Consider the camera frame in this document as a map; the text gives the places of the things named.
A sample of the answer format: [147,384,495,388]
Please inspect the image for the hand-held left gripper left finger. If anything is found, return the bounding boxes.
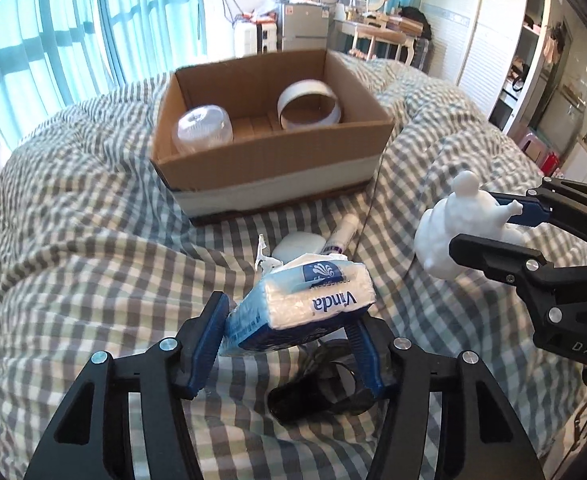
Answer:
[23,291,231,480]

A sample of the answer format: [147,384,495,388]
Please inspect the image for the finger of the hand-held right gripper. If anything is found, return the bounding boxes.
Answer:
[448,233,550,287]
[490,176,587,232]

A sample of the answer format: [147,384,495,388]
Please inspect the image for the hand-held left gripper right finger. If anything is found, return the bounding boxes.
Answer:
[343,310,547,480]

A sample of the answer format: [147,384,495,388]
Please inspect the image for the black strap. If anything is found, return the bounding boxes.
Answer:
[267,340,377,423]

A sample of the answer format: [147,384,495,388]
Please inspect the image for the blue white tissue pack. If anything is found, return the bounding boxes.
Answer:
[218,252,377,358]

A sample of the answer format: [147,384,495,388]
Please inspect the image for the glue stick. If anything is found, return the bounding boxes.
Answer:
[322,213,359,257]

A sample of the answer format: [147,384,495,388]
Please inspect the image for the white oval soap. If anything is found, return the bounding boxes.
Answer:
[272,232,327,263]

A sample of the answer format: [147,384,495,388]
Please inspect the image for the cardboard box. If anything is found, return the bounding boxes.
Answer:
[148,49,397,226]

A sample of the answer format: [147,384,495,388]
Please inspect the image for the pink plastic stool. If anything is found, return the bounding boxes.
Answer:
[518,130,549,161]

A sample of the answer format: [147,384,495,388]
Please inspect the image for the white wardrobe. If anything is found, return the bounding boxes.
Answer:
[456,0,554,131]

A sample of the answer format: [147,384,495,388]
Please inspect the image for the dark suitcase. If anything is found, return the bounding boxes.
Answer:
[413,37,434,73]

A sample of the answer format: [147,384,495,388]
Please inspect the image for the clear plastic container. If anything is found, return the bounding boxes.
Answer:
[174,105,234,155]

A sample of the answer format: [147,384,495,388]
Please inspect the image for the black bag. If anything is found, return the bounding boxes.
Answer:
[398,6,431,38]

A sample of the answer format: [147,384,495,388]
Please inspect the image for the white dressing table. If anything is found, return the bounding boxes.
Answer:
[334,12,417,63]

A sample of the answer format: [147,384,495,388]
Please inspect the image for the white tape roll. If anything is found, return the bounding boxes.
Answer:
[276,80,343,131]

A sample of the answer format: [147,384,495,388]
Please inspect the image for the silver small fridge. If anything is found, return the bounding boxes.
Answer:
[278,0,331,52]

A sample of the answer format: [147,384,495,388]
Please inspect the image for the white suitcase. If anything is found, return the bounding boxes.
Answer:
[234,25,259,58]

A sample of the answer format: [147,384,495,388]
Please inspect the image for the clear plastic bag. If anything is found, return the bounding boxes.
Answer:
[250,0,294,23]

